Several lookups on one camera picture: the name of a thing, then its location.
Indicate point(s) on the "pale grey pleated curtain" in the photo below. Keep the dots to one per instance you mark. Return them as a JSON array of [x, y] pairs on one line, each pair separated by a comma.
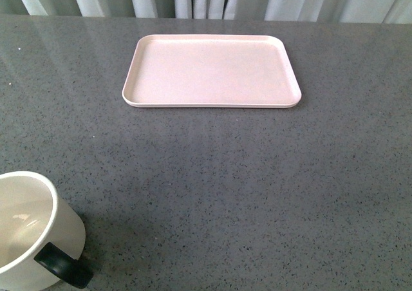
[[331, 11]]

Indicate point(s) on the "beige rectangular plastic tray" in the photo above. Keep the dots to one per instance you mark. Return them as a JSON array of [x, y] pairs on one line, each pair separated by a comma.
[[211, 71]]

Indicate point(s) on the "white smiley mug black handle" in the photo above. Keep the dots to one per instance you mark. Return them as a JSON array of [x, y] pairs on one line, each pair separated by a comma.
[[42, 237]]

